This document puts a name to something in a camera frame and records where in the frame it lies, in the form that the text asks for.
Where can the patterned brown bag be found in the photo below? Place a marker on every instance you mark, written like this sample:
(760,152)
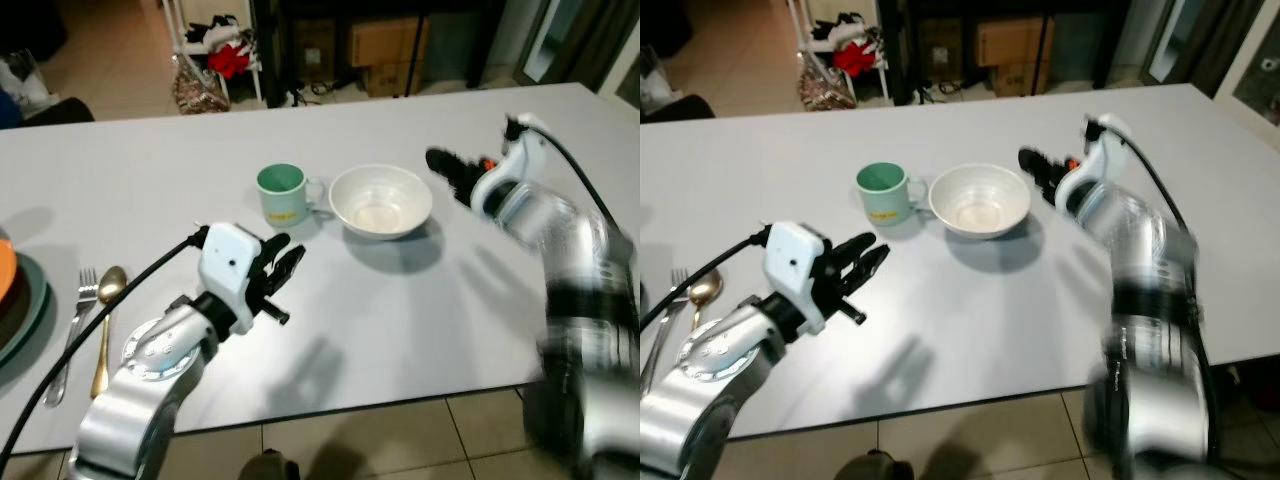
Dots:
(198,90)
(825,88)

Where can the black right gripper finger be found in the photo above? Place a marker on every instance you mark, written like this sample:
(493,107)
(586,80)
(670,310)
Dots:
(442,160)
(458,190)
(1046,188)
(1034,160)

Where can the orange plate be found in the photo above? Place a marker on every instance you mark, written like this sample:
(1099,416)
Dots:
(5,270)

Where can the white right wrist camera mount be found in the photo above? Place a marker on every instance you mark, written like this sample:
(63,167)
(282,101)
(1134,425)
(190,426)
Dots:
(1095,160)
(515,165)

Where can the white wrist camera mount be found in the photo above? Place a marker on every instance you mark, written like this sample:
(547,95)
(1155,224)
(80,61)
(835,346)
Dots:
(1095,160)
(228,262)
(793,262)
(515,165)

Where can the silver fork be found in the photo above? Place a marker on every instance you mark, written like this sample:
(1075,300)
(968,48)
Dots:
(80,310)

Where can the dark green plate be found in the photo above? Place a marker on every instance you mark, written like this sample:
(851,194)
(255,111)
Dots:
(28,310)

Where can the small brown cardboard box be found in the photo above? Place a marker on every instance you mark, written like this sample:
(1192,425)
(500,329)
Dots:
(395,80)
(1020,80)

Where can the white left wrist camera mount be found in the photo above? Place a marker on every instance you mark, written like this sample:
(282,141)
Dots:
(228,262)
(793,262)

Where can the large brown cardboard box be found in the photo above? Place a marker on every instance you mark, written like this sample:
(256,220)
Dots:
(1015,42)
(388,42)

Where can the dark robot foot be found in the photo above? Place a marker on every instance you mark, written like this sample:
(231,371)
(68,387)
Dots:
(268,466)
(872,466)

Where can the black shelving unit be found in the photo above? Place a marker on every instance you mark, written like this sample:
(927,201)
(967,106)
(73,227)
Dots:
(900,45)
(270,45)

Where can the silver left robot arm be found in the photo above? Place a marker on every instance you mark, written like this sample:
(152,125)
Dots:
(150,380)
(715,375)

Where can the gold spoon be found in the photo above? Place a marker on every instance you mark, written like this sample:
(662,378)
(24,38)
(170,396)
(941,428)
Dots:
(106,300)
(705,288)

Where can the white shelf rack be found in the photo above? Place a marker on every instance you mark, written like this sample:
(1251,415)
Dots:
(180,40)
(805,40)

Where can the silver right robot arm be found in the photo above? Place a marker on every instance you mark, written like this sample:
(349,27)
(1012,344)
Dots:
(575,290)
(1150,300)

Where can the red cloth item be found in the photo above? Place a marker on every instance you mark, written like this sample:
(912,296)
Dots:
(855,58)
(230,60)

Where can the white plastic bag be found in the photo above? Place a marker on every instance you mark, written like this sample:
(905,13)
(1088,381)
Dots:
(22,82)
(655,88)

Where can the white bowl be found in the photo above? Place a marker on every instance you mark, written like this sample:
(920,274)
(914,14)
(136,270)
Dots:
(381,205)
(980,203)

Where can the black chair back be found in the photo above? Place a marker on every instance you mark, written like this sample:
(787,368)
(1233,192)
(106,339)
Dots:
(60,110)
(685,107)

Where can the green ceramic mug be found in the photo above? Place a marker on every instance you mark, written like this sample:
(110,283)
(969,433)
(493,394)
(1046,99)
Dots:
(282,198)
(884,196)

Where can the dark cardboard box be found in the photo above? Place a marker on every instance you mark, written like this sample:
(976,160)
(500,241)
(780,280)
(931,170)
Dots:
(940,50)
(313,50)

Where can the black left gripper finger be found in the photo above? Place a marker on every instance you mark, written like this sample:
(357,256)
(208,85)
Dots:
(866,266)
(276,245)
(850,248)
(288,266)

